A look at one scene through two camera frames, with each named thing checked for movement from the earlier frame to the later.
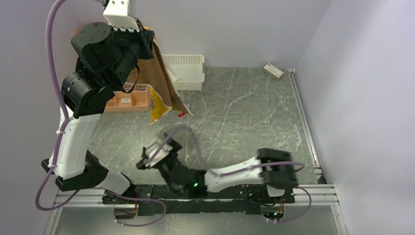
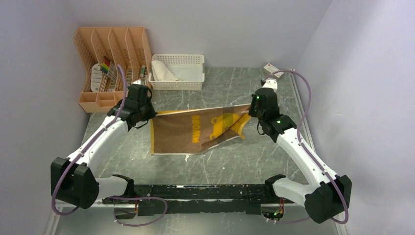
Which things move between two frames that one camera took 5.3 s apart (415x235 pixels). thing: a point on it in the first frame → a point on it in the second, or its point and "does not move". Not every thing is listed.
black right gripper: (176, 147) → (251, 110)
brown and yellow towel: (164, 95) → (190, 131)
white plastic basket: (186, 70) does not move
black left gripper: (145, 36) → (151, 112)
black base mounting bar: (161, 199) does not move
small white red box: (275, 72) does not move
